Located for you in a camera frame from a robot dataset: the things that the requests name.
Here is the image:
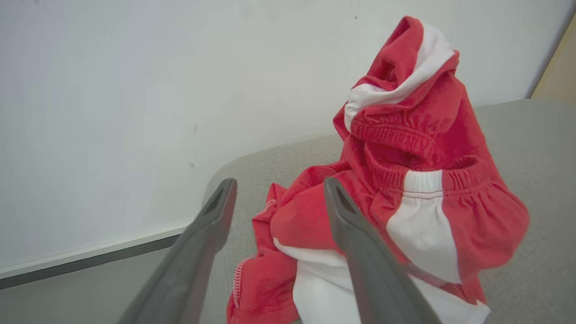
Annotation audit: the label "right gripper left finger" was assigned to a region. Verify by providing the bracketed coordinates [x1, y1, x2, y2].
[116, 178, 238, 324]

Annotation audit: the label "white wall baseboard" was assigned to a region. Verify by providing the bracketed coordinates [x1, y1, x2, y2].
[0, 219, 195, 290]

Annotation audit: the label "tan wooden panel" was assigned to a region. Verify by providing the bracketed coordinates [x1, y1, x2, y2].
[530, 13, 576, 102]

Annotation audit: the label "red white t-shirt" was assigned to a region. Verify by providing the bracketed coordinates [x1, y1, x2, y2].
[226, 166, 492, 324]

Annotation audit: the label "red white striped shorts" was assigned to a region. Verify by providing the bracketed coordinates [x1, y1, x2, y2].
[332, 16, 531, 307]

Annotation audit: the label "grey fabric sofa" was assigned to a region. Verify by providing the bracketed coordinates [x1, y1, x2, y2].
[199, 98, 576, 324]

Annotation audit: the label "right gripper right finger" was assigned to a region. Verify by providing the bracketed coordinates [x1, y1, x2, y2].
[323, 177, 443, 324]

